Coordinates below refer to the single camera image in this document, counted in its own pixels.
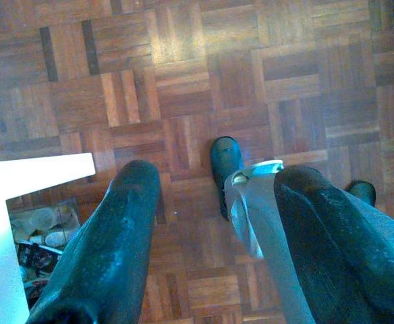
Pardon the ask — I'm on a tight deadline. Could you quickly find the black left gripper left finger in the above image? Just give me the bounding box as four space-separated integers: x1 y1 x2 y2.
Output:
24 160 161 324

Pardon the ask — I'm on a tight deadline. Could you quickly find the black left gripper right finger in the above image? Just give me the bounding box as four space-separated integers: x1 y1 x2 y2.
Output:
273 164 394 324

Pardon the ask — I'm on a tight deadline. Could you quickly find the white crumpled plastic bag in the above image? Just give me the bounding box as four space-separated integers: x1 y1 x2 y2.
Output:
10 204 80 247

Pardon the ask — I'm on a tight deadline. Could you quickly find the dark printed booklet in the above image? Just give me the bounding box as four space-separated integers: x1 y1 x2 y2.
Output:
16 240 65 275

